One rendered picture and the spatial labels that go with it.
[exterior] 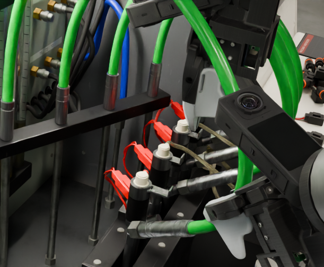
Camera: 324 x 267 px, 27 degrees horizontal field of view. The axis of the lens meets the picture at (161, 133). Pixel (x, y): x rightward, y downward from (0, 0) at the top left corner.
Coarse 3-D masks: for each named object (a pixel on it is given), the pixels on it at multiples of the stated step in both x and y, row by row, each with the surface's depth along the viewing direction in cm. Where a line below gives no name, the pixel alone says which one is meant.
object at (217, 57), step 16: (16, 0) 79; (176, 0) 61; (16, 16) 80; (192, 16) 61; (16, 32) 82; (208, 32) 60; (16, 48) 83; (208, 48) 60; (224, 64) 60; (224, 80) 60; (240, 160) 62; (240, 176) 62; (192, 224) 69; (208, 224) 67
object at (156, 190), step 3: (153, 186) 86; (156, 186) 86; (147, 189) 85; (150, 189) 85; (153, 189) 85; (156, 189) 85; (159, 189) 86; (162, 189) 86; (147, 192) 85; (153, 192) 85; (156, 192) 85; (159, 192) 85; (162, 192) 85; (165, 192) 85; (162, 195) 85; (165, 195) 85; (168, 198) 84
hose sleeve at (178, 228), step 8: (144, 224) 75; (152, 224) 74; (160, 224) 73; (168, 224) 72; (176, 224) 71; (184, 224) 70; (144, 232) 74; (152, 232) 73; (160, 232) 72; (168, 232) 72; (176, 232) 71; (184, 232) 70
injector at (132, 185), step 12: (132, 180) 86; (132, 192) 85; (144, 192) 85; (132, 204) 86; (144, 204) 86; (132, 216) 87; (144, 216) 87; (156, 216) 87; (132, 240) 89; (132, 252) 91; (132, 264) 92
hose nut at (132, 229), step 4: (132, 224) 76; (136, 224) 76; (128, 228) 76; (132, 228) 76; (136, 228) 75; (132, 232) 76; (136, 232) 75; (132, 236) 76; (136, 236) 76; (140, 236) 75
